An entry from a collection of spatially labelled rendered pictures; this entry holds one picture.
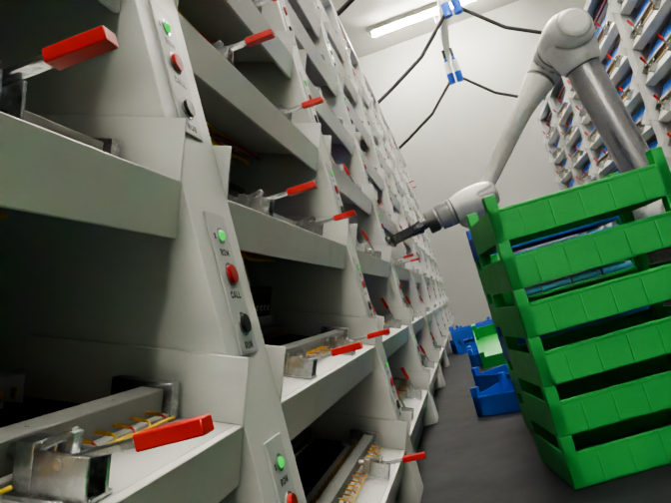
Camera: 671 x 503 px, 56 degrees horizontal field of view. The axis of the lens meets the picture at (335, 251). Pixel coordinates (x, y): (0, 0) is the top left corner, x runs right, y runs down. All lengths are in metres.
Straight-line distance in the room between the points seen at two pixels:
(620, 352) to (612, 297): 0.09
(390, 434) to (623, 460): 0.38
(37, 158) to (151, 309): 0.19
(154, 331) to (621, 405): 0.79
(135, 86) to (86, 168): 0.16
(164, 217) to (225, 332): 0.10
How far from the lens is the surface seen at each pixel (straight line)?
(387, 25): 6.11
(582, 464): 1.10
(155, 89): 0.54
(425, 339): 2.56
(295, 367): 0.73
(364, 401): 1.18
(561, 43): 2.06
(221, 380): 0.49
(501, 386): 1.97
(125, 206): 0.44
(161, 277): 0.51
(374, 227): 1.88
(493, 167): 2.25
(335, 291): 1.18
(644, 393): 1.11
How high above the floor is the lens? 0.34
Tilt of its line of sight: 7 degrees up
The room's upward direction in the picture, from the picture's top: 16 degrees counter-clockwise
